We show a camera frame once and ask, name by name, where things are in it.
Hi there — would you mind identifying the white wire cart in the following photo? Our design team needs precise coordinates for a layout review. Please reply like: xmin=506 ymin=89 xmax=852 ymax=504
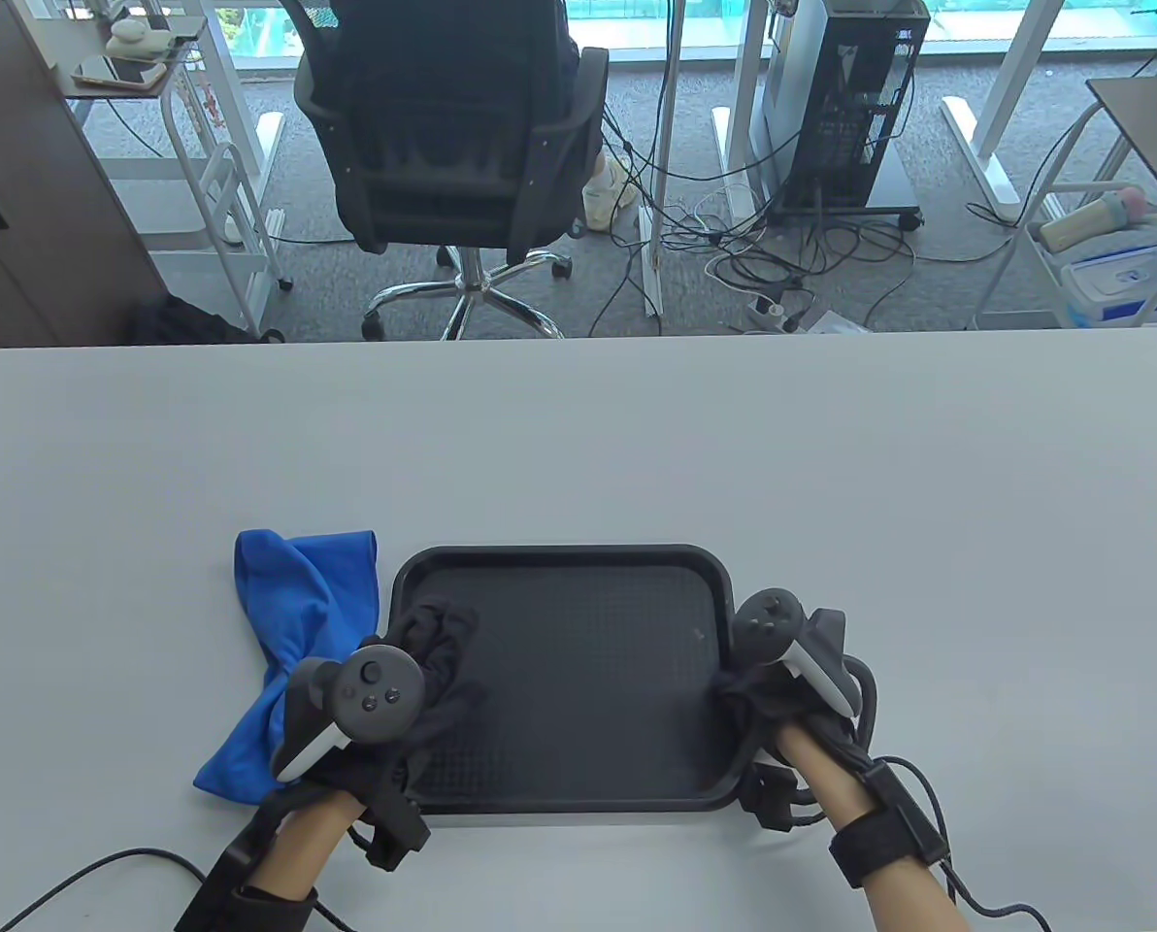
xmin=972 ymin=97 xmax=1157 ymax=331

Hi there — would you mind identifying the black right controller mount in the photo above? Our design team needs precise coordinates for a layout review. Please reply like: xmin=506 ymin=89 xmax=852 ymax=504
xmin=742 ymin=762 xmax=827 ymax=834

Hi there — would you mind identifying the black computer tower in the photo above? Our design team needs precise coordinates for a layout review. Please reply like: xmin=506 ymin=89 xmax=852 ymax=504
xmin=748 ymin=0 xmax=931 ymax=210

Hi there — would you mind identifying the person's right hand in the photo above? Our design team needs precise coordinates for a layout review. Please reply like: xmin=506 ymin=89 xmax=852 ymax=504
xmin=714 ymin=663 xmax=868 ymax=773

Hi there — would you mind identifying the smartphone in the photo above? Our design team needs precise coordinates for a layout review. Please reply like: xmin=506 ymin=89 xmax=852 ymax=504
xmin=72 ymin=55 xmax=167 ymax=93

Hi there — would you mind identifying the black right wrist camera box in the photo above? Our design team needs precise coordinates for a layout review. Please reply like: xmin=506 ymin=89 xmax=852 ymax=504
xmin=860 ymin=762 xmax=950 ymax=865

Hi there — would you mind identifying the person's left hand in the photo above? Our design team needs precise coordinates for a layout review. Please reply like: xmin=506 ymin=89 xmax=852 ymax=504
xmin=281 ymin=602 xmax=488 ymax=800

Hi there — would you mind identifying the white round object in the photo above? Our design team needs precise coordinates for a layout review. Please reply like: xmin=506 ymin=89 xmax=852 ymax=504
xmin=106 ymin=19 xmax=174 ymax=57

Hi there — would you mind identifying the pastel drinking bottle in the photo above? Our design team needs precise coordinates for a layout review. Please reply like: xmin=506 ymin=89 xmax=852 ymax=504
xmin=1038 ymin=187 xmax=1149 ymax=249

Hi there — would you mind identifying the black plastic tray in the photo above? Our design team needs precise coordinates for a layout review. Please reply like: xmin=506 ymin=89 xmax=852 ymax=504
xmin=389 ymin=544 xmax=743 ymax=815

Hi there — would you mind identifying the tangle of floor cables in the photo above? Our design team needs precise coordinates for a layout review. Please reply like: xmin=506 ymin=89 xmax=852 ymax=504
xmin=588 ymin=97 xmax=1016 ymax=337

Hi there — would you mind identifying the black bag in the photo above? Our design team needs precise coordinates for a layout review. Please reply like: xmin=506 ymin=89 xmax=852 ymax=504
xmin=130 ymin=294 xmax=286 ymax=347

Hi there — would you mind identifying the white desk leg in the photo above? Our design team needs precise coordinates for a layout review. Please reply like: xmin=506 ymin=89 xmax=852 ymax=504
xmin=941 ymin=0 xmax=1065 ymax=219
xmin=637 ymin=0 xmax=684 ymax=319
xmin=200 ymin=0 xmax=288 ymax=187
xmin=712 ymin=0 xmax=770 ymax=219

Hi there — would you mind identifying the grey right hand controller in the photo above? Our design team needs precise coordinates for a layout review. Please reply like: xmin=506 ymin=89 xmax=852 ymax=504
xmin=737 ymin=588 xmax=856 ymax=719

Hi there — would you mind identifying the grey hand controller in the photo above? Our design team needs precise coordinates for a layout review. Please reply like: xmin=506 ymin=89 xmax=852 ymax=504
xmin=273 ymin=649 xmax=428 ymax=783
xmin=737 ymin=588 xmax=856 ymax=719

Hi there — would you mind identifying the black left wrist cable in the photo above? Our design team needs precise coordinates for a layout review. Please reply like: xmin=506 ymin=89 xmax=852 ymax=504
xmin=0 ymin=848 xmax=213 ymax=932

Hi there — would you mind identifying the black office chair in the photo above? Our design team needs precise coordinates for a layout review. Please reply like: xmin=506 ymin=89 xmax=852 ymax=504
xmin=278 ymin=0 xmax=611 ymax=341

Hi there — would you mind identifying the person's right forearm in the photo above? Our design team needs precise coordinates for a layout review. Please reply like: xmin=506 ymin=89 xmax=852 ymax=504
xmin=776 ymin=723 xmax=975 ymax=932

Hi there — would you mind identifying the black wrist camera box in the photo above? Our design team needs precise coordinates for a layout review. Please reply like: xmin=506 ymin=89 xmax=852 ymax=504
xmin=860 ymin=762 xmax=950 ymax=865
xmin=173 ymin=804 xmax=293 ymax=932

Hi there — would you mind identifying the brown wooden cabinet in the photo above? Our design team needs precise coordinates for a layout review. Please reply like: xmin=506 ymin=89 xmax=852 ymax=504
xmin=0 ymin=0 xmax=167 ymax=348

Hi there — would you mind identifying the black right glove cable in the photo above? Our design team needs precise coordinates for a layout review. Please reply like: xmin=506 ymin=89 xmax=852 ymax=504
xmin=748 ymin=652 xmax=878 ymax=834

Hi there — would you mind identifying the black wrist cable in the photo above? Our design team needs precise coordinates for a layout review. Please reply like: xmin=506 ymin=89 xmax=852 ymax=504
xmin=0 ymin=848 xmax=213 ymax=932
xmin=875 ymin=755 xmax=1055 ymax=932

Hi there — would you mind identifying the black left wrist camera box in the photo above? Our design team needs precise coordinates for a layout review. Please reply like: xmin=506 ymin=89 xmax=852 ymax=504
xmin=173 ymin=804 xmax=293 ymax=932

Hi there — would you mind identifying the blue lidded plastic container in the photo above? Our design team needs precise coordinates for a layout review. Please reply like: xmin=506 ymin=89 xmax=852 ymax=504
xmin=1061 ymin=243 xmax=1157 ymax=329

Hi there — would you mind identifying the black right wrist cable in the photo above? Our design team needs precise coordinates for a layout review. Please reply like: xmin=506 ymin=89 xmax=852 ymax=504
xmin=875 ymin=755 xmax=1055 ymax=932

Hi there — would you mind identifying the blue rectangular towel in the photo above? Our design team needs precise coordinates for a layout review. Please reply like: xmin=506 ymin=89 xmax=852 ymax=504
xmin=193 ymin=529 xmax=383 ymax=805

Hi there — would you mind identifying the grey left hand controller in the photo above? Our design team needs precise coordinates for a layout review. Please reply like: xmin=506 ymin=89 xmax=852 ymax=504
xmin=273 ymin=649 xmax=428 ymax=783

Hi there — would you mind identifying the dark side table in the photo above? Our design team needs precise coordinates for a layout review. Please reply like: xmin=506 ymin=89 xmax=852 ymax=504
xmin=1086 ymin=76 xmax=1157 ymax=244

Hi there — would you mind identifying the black left wrist strap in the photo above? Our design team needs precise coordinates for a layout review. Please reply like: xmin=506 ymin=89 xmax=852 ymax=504
xmin=232 ymin=882 xmax=319 ymax=932

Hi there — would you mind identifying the black computer dolly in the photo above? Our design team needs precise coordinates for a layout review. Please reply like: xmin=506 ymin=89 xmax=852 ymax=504
xmin=768 ymin=146 xmax=924 ymax=232

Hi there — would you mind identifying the black wrist strap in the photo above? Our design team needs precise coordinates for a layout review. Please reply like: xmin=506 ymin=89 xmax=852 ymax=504
xmin=232 ymin=882 xmax=319 ymax=932
xmin=828 ymin=806 xmax=939 ymax=889

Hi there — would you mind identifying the black right wrist strap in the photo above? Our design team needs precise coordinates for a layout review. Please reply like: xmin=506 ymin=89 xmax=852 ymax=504
xmin=828 ymin=806 xmax=939 ymax=889

